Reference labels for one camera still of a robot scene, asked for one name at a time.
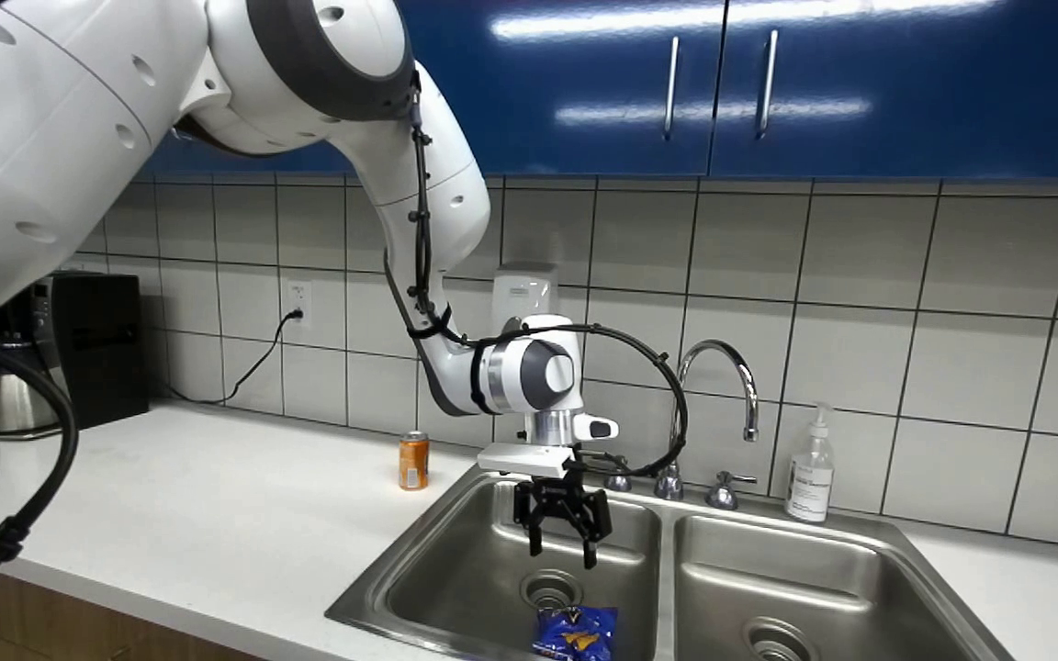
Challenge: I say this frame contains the blue Doritos chip bag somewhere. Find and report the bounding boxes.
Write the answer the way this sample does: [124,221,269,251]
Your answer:
[534,606,616,661]

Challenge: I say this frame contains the chrome gooseneck faucet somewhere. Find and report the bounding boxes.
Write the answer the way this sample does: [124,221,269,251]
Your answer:
[652,337,760,509]

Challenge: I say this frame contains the black appliance on counter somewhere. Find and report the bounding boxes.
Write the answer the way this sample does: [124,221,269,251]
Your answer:
[53,273,150,425]

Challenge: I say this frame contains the white wall soap dispenser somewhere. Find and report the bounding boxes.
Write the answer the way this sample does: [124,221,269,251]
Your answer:
[493,273,558,328]

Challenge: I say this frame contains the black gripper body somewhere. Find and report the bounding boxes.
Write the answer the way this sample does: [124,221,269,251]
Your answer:
[534,470,609,529]

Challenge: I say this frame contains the clear sanitizer pump bottle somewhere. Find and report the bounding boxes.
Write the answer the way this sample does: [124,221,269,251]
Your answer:
[788,409,834,520]

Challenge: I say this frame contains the white wall power outlet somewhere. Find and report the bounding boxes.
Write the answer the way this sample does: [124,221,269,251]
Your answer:
[284,280,310,318]

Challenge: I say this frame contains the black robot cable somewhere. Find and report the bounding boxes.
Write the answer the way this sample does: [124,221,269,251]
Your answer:
[378,120,690,481]

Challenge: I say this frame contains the stainless steel double sink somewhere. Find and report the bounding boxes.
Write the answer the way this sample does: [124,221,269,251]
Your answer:
[331,470,1014,661]

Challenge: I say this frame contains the orange soda can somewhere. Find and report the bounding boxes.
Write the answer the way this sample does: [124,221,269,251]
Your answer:
[396,428,429,492]

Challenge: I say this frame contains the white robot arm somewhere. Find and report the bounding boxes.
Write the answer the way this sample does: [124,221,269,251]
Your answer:
[0,0,609,541]

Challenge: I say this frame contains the black power cord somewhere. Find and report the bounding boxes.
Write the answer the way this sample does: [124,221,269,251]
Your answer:
[158,303,310,410]

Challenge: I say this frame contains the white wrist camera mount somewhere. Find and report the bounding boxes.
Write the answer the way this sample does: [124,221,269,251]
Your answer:
[479,410,616,477]

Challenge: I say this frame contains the blue upper cabinets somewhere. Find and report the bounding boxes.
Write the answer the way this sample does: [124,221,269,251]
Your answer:
[138,0,1058,191]

